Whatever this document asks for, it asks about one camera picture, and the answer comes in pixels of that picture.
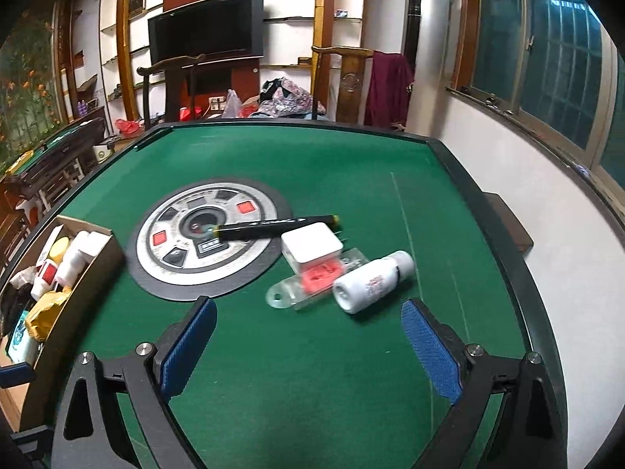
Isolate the yellow packet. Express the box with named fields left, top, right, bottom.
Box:
left=24, top=290, right=75, bottom=343

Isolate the clear plastic bag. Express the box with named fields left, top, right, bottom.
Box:
left=223, top=89, right=244, bottom=118

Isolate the white bottle red label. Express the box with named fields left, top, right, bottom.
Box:
left=30, top=260, right=60, bottom=300
left=332, top=250, right=416, bottom=315

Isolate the green mahjong table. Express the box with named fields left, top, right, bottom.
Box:
left=0, top=120, right=570, bottom=469

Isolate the teal and white pack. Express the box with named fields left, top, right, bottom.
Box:
left=5, top=310, right=41, bottom=365

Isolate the yellow round container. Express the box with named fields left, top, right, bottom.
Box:
left=51, top=237, right=75, bottom=263

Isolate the white standing air conditioner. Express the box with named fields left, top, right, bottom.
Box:
left=400, top=0, right=453, bottom=131

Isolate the maroon garment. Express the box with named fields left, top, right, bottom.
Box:
left=364, top=51, right=415, bottom=128

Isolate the plain white bottle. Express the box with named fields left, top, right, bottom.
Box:
left=55, top=232, right=89, bottom=288

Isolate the pile of clothes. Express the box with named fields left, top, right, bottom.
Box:
left=249, top=77, right=327, bottom=119

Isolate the yellow flat box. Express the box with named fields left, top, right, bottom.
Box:
left=5, top=151, right=36, bottom=175

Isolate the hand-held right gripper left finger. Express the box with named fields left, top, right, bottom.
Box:
left=51, top=296, right=218, bottom=469

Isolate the round table control panel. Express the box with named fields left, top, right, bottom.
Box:
left=126, top=178, right=292, bottom=303

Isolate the black marker yellow cap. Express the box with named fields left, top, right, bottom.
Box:
left=215, top=214, right=341, bottom=242

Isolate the black flat television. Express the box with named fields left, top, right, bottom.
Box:
left=148, top=0, right=265, bottom=79

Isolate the dark wooden chair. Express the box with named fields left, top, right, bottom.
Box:
left=136, top=53, right=207, bottom=131

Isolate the black object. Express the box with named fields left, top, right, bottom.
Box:
left=0, top=282, right=31, bottom=339

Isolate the dark folding mahjong table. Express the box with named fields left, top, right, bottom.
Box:
left=0, top=118, right=108, bottom=208

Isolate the carved wooden chair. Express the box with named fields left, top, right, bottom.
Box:
left=311, top=46, right=375, bottom=125

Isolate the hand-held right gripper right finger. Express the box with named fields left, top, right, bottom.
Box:
left=401, top=298, right=568, bottom=469

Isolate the white charger cube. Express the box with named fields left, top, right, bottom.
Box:
left=280, top=222, right=345, bottom=275

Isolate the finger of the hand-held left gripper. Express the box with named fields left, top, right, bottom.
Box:
left=0, top=363, right=38, bottom=391

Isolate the green glass window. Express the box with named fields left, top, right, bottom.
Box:
left=452, top=0, right=625, bottom=177

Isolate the clear pack red insert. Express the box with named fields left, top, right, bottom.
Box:
left=265, top=248, right=367, bottom=311

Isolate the cardboard box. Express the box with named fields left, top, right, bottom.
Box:
left=0, top=215, right=126, bottom=431

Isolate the flower wall mural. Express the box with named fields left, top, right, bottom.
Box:
left=0, top=10, right=65, bottom=173

